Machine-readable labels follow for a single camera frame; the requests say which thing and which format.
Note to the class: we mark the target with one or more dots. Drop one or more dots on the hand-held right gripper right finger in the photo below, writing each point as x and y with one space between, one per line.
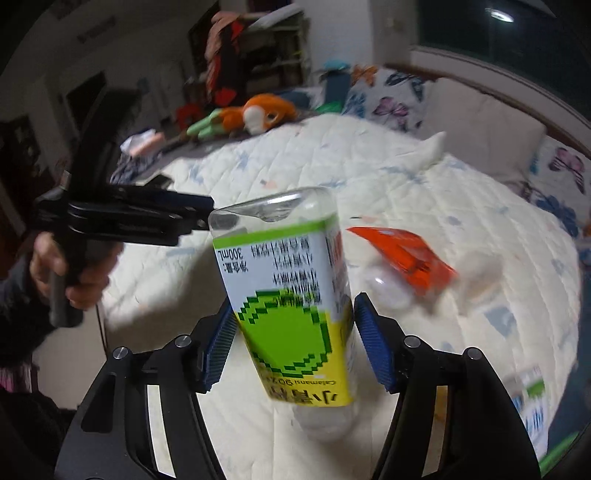
374 346

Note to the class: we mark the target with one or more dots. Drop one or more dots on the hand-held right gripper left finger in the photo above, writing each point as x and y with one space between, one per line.
221 346

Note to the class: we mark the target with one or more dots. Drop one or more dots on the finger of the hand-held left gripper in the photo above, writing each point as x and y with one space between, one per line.
175 202
147 230

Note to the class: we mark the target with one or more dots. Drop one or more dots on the clear bottle with green label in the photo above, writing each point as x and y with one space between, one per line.
286 332

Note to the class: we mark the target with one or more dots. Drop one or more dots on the green plastic basket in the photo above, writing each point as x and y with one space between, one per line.
556 454

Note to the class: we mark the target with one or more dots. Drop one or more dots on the person's left forearm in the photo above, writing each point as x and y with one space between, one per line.
18 314

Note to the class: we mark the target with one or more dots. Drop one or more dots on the person's left hand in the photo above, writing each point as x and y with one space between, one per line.
92 286

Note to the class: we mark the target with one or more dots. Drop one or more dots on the grey cloth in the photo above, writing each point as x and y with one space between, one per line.
134 168

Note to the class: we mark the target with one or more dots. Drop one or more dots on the pink tissue pack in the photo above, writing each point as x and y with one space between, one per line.
143 142

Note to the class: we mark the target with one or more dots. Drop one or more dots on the clear plastic cup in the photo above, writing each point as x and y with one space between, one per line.
388 290

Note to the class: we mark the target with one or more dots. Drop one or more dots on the red stool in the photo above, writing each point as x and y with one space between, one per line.
189 115

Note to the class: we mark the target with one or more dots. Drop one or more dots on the orange wrapper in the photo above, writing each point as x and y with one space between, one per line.
406 258

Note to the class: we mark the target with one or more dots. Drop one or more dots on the orange monkey plush toy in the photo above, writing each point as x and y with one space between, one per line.
268 110

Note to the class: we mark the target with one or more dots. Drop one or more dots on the white quilted mat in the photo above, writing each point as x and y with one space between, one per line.
323 161

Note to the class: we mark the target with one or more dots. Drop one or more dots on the hanging clothes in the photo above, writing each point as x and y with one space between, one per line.
224 55

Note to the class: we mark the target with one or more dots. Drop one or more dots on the small white carton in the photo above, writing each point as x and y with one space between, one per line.
531 410

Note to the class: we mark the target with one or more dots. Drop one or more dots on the metal shelf rack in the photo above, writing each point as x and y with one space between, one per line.
281 50

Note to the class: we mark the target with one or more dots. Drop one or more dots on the butterfly print pillow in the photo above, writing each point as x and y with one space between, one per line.
563 184
388 101

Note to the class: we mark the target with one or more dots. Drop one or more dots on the grey pillow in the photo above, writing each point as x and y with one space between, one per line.
480 124

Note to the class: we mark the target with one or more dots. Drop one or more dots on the dark window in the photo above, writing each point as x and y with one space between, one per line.
531 41

